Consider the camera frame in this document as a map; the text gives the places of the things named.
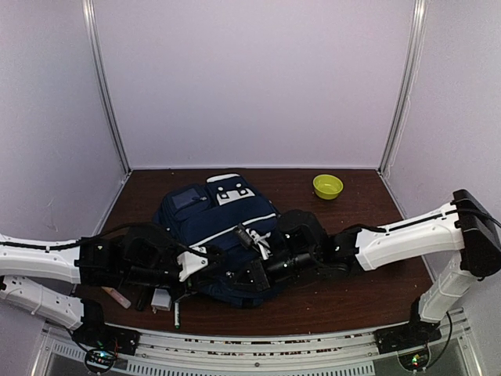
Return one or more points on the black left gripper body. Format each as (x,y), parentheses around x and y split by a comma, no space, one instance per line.
(190,283)

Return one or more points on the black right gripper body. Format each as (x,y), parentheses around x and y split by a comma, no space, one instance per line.
(268,280)

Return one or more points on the navy blue student backpack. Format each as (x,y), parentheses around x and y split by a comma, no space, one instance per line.
(199,215)

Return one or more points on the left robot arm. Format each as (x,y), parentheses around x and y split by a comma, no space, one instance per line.
(136,254)

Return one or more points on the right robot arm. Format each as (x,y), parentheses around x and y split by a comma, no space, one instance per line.
(461,226)

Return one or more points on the white power adapter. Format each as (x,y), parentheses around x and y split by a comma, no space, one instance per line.
(161,301)

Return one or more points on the blue cap marker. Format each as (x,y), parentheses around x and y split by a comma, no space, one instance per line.
(144,299)

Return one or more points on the beige highlighter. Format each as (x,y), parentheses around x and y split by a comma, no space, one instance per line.
(117,297)

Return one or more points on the lime green bowl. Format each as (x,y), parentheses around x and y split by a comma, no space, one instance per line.
(327,187)

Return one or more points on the aluminium front rail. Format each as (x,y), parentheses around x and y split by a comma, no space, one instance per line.
(338,353)

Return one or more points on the aluminium frame post left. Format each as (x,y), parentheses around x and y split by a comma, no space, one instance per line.
(91,26)

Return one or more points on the aluminium frame post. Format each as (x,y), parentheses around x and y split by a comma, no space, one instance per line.
(411,66)
(91,26)

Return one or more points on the aluminium frame post right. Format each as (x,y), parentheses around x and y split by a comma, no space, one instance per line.
(411,66)

